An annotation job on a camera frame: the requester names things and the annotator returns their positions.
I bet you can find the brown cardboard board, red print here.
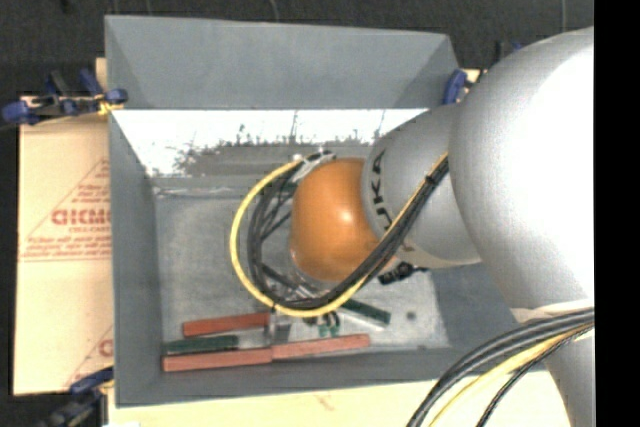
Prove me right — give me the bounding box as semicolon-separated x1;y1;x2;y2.
11;121;116;397

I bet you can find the dark green flat block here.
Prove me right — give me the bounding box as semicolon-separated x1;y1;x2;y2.
161;334;241;357
339;298;392;328

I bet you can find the red-brown flat block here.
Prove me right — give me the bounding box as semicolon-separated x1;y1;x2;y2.
160;347;274;373
271;333;372;362
181;311;272;338

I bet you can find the grey metal bin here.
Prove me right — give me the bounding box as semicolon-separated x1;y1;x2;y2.
103;14;522;407

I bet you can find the black cylinder on white bracket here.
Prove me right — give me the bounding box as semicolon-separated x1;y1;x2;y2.
378;261;427;286

